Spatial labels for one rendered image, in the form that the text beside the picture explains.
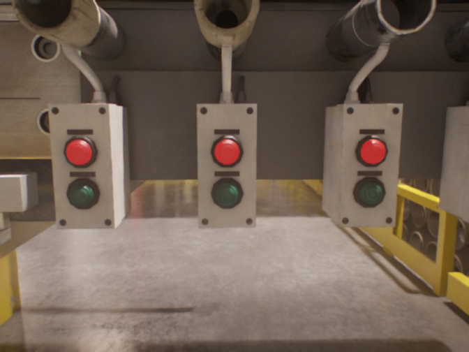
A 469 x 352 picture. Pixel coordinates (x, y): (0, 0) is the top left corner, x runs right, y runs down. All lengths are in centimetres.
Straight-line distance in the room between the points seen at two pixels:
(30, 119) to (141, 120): 17
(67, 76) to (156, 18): 15
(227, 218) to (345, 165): 16
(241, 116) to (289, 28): 19
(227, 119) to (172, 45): 18
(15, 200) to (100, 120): 17
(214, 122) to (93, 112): 14
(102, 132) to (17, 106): 20
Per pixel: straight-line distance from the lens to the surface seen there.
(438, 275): 191
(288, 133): 56
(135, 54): 60
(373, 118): 49
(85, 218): 51
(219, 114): 46
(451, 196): 62
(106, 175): 49
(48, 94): 64
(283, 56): 59
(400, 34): 43
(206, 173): 47
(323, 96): 57
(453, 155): 61
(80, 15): 43
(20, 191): 57
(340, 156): 49
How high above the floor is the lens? 75
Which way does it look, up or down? 9 degrees down
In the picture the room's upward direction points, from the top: straight up
